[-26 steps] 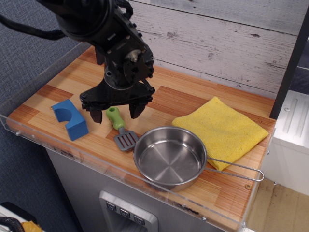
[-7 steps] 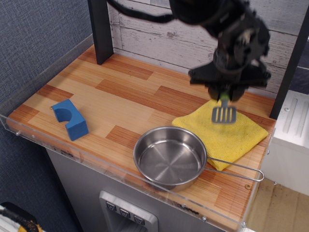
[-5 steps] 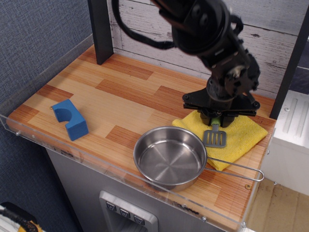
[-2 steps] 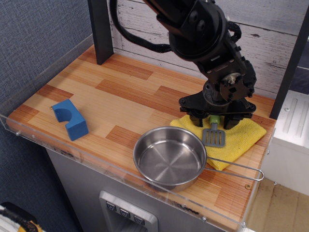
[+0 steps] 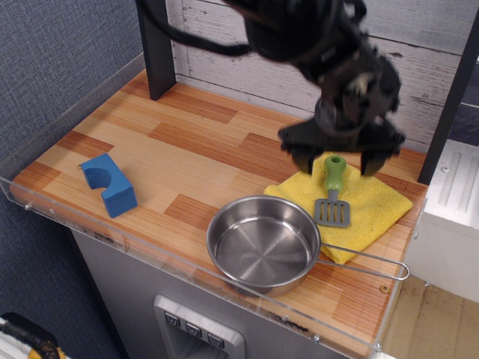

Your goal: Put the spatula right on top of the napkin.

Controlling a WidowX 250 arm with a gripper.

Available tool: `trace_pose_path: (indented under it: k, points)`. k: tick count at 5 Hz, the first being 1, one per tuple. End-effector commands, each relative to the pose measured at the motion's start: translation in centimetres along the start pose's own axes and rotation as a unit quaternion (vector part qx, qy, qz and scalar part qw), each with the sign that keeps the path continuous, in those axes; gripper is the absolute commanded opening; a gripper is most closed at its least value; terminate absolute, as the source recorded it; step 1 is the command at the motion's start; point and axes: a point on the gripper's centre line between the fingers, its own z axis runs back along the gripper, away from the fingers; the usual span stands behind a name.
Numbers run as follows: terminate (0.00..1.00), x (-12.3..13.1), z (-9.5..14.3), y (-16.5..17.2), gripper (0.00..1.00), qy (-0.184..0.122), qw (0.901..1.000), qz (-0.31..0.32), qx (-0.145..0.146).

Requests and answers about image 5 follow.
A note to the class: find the dark post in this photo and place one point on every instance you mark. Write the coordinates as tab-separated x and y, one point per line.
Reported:
452	104
157	49

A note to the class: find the white appliance at right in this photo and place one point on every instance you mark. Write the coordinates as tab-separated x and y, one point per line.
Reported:
444	247

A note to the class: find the grey cabinet with dispenser panel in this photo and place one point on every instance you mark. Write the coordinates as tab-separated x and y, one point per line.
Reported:
159	314

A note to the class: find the dark right post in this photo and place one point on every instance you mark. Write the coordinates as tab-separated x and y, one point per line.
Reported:
452	104

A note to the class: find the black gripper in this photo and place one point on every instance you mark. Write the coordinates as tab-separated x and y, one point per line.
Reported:
330	130

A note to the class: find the yellow object bottom left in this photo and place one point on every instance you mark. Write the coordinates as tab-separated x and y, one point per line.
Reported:
47	352

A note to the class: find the dark left post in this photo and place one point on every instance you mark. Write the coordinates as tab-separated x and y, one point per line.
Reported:
157	49

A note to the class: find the stainless steel pan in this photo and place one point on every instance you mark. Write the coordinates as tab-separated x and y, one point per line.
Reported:
264	245

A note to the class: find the blue arch block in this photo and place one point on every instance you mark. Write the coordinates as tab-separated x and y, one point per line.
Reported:
118	193

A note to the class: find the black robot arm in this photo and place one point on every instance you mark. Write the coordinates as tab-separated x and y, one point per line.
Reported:
322	39

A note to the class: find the green handled grey spatula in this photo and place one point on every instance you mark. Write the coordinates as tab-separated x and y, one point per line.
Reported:
331	211

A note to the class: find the clear acrylic guard rail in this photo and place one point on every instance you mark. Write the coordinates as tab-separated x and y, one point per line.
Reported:
210	139

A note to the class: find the yellow cloth napkin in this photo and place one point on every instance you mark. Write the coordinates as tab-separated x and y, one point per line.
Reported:
374	207

